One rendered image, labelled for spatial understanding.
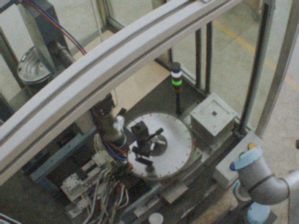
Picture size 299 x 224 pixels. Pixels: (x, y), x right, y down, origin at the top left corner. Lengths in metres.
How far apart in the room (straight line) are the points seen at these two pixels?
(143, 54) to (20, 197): 1.55
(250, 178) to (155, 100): 1.01
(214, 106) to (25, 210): 1.22
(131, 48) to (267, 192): 0.76
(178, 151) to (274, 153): 1.30
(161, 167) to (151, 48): 1.10
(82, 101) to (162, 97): 1.51
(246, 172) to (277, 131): 1.71
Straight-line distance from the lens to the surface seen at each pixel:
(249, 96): 1.50
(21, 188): 1.92
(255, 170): 1.07
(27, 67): 1.92
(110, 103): 1.03
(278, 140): 2.73
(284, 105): 2.92
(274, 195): 1.08
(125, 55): 0.42
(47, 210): 1.81
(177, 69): 1.52
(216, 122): 1.68
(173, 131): 1.59
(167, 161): 1.53
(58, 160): 1.53
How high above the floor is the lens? 2.37
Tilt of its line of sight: 59 degrees down
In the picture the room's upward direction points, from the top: 11 degrees counter-clockwise
